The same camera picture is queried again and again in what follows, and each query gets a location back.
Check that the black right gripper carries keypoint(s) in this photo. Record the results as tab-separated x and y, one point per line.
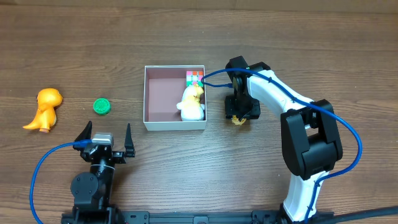
242	109

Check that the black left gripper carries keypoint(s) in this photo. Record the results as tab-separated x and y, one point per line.
109	155

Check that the gold wheel disc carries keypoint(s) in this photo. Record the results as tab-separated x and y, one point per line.
239	122

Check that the green wheel disc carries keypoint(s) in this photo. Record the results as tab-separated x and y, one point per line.
102	106

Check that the white duck plush toy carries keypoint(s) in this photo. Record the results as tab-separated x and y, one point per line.
190	107

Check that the multicolour puzzle cube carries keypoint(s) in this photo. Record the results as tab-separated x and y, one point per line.
194	78

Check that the orange dinosaur toy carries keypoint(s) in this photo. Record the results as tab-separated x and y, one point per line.
45	118

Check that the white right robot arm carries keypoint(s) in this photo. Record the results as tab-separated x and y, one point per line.
311	143

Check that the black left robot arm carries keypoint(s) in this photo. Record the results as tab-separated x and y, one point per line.
92	189

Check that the white cardboard box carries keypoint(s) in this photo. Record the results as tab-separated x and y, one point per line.
163	90

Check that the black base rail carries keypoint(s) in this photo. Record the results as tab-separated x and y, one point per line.
254	217

